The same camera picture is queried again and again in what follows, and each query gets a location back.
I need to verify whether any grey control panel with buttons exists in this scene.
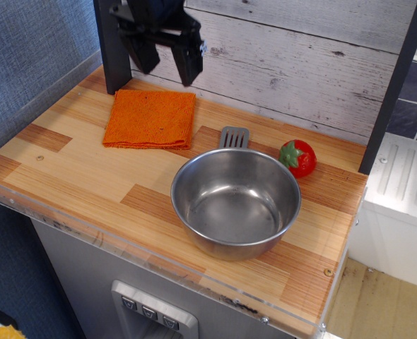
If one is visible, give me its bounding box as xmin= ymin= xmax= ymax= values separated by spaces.
xmin=111 ymin=280 xmax=199 ymax=338

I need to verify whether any orange cloth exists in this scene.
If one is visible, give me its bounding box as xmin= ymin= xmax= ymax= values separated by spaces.
xmin=102 ymin=90 xmax=196 ymax=150

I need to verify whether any dark grey right post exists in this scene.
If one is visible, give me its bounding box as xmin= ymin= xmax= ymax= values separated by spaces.
xmin=358 ymin=3 xmax=417 ymax=174

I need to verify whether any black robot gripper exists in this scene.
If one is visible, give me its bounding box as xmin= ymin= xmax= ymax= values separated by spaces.
xmin=110 ymin=1 xmax=207 ymax=87

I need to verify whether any white ribbed cabinet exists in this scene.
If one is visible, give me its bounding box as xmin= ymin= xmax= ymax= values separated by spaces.
xmin=348 ymin=133 xmax=417 ymax=285

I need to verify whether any red toy strawberry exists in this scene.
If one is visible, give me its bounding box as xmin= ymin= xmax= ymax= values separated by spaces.
xmin=278 ymin=139 xmax=317 ymax=179

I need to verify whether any yellow object bottom left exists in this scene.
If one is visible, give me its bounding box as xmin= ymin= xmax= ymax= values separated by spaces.
xmin=0 ymin=326 xmax=26 ymax=339

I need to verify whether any grey slotted spatula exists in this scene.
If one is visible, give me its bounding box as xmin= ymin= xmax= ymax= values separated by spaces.
xmin=218 ymin=126 xmax=249 ymax=149

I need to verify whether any stainless steel pot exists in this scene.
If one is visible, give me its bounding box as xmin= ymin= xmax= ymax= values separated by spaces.
xmin=170 ymin=148 xmax=302 ymax=261

